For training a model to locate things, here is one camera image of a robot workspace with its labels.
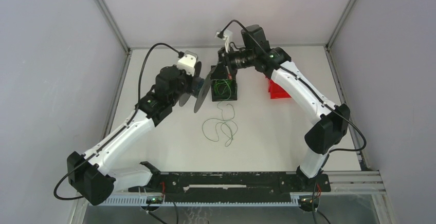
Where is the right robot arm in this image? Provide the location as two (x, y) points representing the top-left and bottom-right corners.
(215, 24), (350, 191)

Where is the right black camera cable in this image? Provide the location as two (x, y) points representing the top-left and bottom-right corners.
(217, 20), (367, 155)

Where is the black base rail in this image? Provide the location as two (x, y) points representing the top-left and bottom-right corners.
(128, 172), (332, 204)

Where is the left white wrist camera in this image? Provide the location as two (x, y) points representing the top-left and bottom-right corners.
(176, 50), (201, 77)

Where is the black plastic bin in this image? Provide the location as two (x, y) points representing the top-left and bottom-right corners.
(211, 79), (238, 102)

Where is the blue cable on spool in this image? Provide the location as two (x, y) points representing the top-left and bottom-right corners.
(194, 77), (206, 96)

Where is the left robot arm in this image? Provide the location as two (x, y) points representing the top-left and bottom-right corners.
(67, 63), (205, 206)

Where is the long green cable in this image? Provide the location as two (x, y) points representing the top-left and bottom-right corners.
(202, 76), (239, 147)

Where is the black camera cable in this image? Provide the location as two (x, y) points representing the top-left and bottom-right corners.
(53, 43), (185, 201)
(217, 20), (367, 155)

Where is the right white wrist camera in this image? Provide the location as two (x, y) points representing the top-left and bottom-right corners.
(215, 29), (233, 53)

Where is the dark grey cable spool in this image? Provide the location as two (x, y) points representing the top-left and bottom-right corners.
(178, 63), (212, 113)

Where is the green cable in black bin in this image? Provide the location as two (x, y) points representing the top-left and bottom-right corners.
(213, 79), (237, 97)

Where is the left black camera cable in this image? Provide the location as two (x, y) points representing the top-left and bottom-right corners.
(53, 43), (185, 201)

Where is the red plastic bin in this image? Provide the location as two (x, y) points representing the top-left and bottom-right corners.
(268, 79), (291, 99)

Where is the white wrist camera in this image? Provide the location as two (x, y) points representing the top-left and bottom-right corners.
(176, 50), (201, 77)
(215, 29), (233, 53)

